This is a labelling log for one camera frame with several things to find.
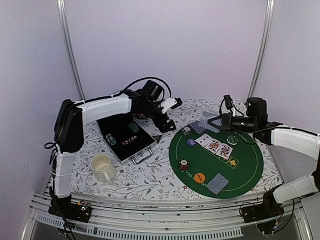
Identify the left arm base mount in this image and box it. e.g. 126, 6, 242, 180
48, 194, 92, 223

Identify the clear glass dealer button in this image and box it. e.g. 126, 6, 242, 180
226, 135, 238, 146

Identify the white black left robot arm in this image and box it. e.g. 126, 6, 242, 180
44, 77, 182, 217

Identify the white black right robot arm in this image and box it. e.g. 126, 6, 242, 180
207, 95, 320, 218

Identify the purple small blind button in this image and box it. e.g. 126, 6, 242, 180
187, 138, 197, 147

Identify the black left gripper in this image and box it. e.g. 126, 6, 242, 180
139, 100, 177, 133

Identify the red black poker chip stack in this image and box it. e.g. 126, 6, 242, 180
179, 159, 189, 172

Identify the left aluminium post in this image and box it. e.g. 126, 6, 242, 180
56, 0, 86, 100

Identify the aluminium frame rail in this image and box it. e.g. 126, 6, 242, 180
21, 193, 313, 240

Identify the green round poker mat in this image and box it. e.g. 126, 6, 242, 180
168, 129, 264, 199

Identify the face-up court card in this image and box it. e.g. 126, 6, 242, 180
204, 138, 222, 154
216, 143, 233, 160

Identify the cream ceramic mug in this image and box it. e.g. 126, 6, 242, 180
90, 154, 116, 185

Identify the orange big blind button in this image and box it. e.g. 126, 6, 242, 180
193, 172, 206, 184

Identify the white floral tablecloth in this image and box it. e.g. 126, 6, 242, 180
70, 99, 282, 201

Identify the blue playing card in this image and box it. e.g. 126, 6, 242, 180
212, 173, 229, 195
206, 180, 216, 193
189, 120, 206, 134

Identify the aluminium post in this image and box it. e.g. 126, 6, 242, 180
56, 0, 86, 100
247, 0, 275, 98

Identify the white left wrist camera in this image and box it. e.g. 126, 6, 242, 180
159, 97, 182, 114

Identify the right aluminium post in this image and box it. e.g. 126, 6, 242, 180
247, 0, 275, 98

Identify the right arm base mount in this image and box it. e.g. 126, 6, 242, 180
239, 201, 285, 223

